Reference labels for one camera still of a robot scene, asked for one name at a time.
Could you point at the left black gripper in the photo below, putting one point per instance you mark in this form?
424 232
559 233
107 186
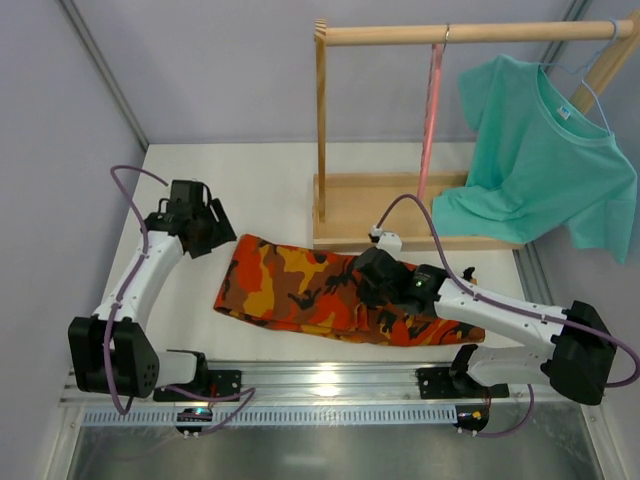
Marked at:
211 232

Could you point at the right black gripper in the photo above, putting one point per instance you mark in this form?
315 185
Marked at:
373 270

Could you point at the orange camouflage trousers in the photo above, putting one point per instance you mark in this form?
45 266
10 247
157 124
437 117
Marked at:
289 288

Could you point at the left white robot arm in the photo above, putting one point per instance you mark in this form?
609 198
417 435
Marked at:
110 351

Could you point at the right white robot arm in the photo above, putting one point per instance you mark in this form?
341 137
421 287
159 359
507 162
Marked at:
566 349

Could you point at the pink plastic hanger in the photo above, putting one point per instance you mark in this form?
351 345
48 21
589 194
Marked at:
431 111

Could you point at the wooden clothes rack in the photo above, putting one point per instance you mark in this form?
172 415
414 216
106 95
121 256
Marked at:
346 205

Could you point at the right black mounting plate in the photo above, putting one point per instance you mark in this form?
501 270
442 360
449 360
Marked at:
436 383

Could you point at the black mounting plate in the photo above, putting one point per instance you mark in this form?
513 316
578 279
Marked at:
221 385
436 383

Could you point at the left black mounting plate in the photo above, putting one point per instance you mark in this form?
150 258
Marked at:
221 385

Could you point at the teal t-shirt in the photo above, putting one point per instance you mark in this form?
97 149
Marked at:
537 164

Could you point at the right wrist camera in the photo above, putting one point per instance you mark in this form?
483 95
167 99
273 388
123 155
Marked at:
385 240

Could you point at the slotted cable duct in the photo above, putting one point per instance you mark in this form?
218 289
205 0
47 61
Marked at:
262 415

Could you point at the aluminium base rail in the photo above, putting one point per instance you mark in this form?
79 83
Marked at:
307 382

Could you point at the light blue wire hanger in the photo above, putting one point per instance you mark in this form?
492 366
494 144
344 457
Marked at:
584 69

